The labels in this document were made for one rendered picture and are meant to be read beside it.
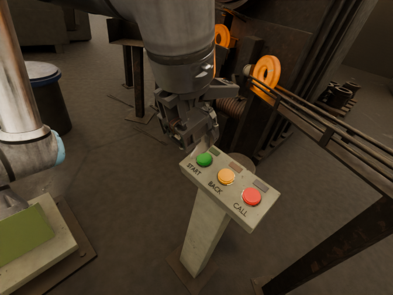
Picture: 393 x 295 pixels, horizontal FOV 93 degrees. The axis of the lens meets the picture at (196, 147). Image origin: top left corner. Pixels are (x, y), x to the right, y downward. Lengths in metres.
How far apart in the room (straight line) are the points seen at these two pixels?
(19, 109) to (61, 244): 0.51
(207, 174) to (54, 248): 0.69
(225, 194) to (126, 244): 0.67
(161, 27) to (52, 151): 0.76
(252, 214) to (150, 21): 0.39
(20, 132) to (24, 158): 0.09
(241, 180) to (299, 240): 0.83
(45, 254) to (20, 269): 0.07
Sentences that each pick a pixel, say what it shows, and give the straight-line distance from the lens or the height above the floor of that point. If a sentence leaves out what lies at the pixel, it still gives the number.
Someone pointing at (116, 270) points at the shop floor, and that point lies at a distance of 1.00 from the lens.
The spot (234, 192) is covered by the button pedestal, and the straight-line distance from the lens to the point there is 0.46.
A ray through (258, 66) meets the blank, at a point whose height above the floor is 0.72.
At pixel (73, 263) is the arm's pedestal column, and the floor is 0.02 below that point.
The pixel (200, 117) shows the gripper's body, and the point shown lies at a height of 0.78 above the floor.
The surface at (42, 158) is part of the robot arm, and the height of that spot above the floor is 0.38.
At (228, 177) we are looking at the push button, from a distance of 0.47.
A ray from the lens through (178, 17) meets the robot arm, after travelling 0.22.
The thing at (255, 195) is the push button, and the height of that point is 0.61.
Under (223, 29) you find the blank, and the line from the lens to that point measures 1.30.
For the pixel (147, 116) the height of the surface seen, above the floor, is 0.01.
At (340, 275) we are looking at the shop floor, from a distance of 1.31.
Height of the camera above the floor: 0.94
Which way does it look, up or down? 39 degrees down
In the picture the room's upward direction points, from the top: 12 degrees clockwise
